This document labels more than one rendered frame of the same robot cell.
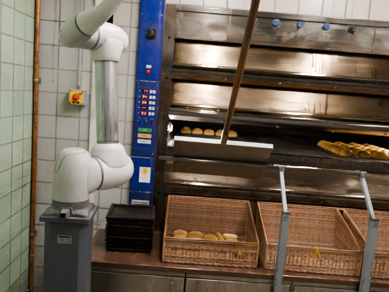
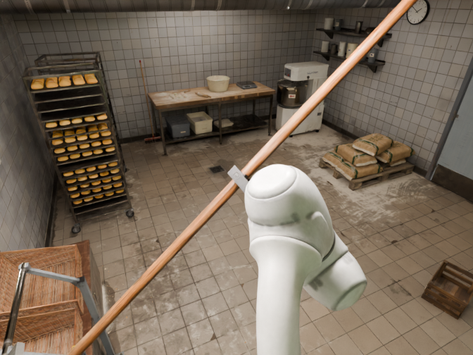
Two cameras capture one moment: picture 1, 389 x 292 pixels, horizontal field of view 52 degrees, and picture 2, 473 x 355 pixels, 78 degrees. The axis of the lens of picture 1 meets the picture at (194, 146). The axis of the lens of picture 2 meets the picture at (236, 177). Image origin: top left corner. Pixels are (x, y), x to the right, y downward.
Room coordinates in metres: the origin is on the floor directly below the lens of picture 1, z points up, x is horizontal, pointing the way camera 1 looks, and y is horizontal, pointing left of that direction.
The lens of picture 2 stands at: (1.71, 0.44, 2.37)
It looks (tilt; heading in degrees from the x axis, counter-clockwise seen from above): 31 degrees down; 247
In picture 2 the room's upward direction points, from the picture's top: straight up
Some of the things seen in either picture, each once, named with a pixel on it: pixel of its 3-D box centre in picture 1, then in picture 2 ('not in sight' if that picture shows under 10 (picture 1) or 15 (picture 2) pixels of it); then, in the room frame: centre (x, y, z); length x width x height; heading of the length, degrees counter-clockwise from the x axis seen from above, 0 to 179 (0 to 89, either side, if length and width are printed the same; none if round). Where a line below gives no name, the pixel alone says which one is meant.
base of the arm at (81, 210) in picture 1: (69, 205); not in sight; (1.65, 0.52, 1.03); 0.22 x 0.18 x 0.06; 5
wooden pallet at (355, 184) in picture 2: not in sight; (364, 165); (-1.82, -2.52, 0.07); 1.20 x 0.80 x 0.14; 1
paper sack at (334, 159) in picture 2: not in sight; (343, 156); (-1.52, -2.70, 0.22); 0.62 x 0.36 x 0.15; 6
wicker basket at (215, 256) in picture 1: (209, 228); not in sight; (2.39, -0.13, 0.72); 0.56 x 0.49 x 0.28; 92
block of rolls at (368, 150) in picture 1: (358, 149); not in sight; (3.11, -1.29, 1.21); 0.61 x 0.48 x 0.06; 1
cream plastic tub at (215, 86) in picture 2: not in sight; (218, 84); (-0.19, -4.78, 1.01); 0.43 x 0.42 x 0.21; 1
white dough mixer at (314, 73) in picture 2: not in sight; (298, 99); (-1.67, -4.31, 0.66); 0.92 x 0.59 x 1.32; 1
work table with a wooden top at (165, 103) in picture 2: not in sight; (213, 115); (-0.04, -4.70, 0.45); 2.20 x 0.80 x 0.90; 1
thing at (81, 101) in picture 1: (77, 97); not in sight; (2.60, 0.79, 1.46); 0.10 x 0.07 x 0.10; 91
